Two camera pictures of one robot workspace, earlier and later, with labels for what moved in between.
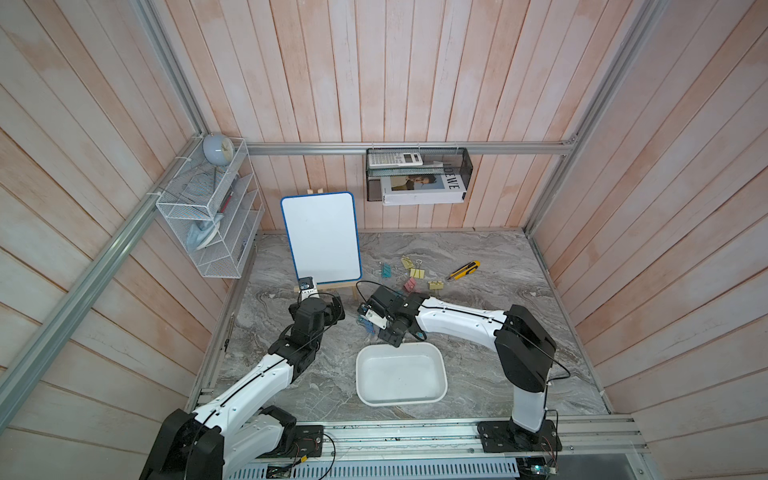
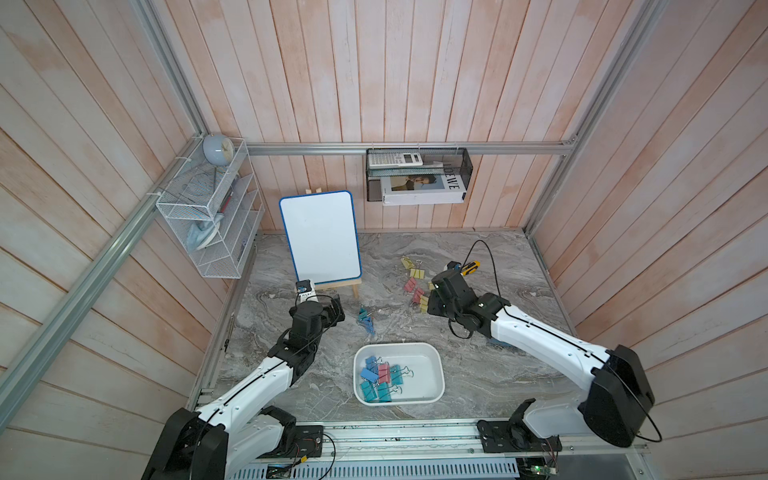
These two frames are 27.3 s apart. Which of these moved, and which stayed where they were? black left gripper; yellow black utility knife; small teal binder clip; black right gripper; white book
Moved: black right gripper; small teal binder clip
Stayed: white book; black left gripper; yellow black utility knife
